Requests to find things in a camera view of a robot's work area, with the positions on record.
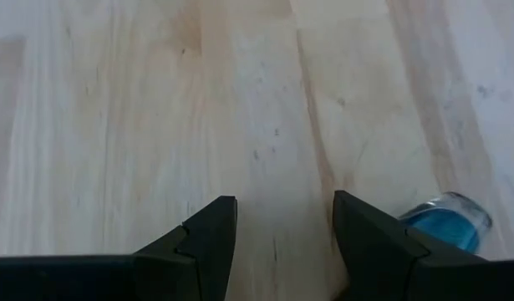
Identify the teal glitter nail polish bottle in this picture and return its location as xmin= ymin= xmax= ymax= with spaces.
xmin=397 ymin=191 xmax=494 ymax=255

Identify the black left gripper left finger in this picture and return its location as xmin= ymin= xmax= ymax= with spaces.
xmin=0 ymin=195 xmax=239 ymax=301

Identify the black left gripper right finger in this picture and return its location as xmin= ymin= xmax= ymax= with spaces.
xmin=332 ymin=190 xmax=514 ymax=301

